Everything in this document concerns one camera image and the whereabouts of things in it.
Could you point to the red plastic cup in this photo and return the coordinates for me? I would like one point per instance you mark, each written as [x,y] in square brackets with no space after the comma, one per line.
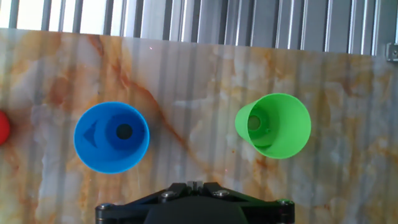
[3,127]

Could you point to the blue plastic cup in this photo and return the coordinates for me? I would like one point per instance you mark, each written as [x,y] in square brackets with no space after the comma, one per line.
[99,149]

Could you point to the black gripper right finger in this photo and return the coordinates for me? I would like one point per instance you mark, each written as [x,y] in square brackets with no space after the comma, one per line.
[270,213]

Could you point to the marble pattern mat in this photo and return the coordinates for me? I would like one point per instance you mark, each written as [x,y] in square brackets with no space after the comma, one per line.
[202,93]

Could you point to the green plastic cup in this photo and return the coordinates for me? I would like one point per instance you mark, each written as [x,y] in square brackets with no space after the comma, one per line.
[280,124]

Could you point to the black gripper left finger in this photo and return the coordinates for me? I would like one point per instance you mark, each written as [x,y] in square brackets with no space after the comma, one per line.
[124,213]

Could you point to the metal pole stand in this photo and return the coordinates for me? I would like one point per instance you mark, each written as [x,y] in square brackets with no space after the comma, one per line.
[392,52]

